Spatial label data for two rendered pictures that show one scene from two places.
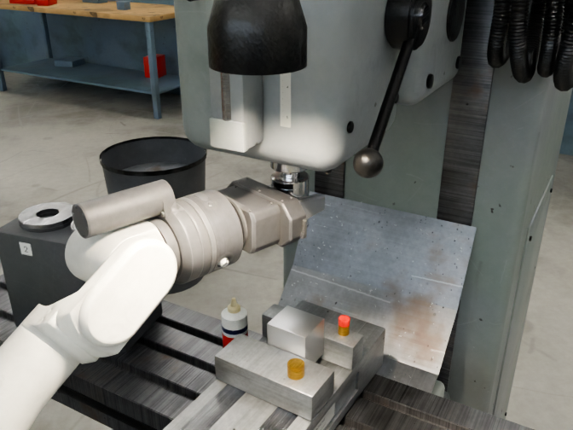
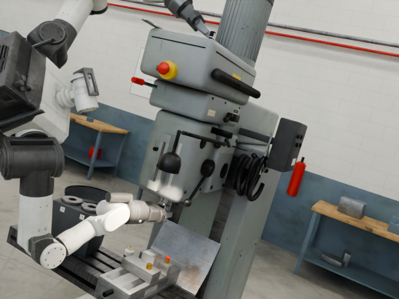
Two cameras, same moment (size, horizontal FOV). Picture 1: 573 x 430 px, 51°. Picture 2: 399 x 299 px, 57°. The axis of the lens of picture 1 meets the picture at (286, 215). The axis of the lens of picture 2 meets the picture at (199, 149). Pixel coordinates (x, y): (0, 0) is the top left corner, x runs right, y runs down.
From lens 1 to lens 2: 0.75 m
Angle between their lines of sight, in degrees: 19
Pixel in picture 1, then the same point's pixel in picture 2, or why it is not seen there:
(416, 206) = (202, 232)
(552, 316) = not seen: outside the picture
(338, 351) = (163, 268)
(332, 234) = (170, 236)
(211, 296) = not seen: hidden behind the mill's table
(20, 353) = (84, 226)
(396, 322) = (185, 273)
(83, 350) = (100, 230)
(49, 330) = (94, 222)
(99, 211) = (114, 196)
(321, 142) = (176, 194)
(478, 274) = (218, 262)
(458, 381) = not seen: outside the picture
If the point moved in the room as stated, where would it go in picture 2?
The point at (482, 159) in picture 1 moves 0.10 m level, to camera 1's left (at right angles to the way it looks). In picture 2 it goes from (227, 220) to (206, 215)
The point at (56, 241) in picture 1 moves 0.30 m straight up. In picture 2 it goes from (75, 209) to (92, 142)
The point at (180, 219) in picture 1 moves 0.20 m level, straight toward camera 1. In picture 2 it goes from (133, 204) to (136, 226)
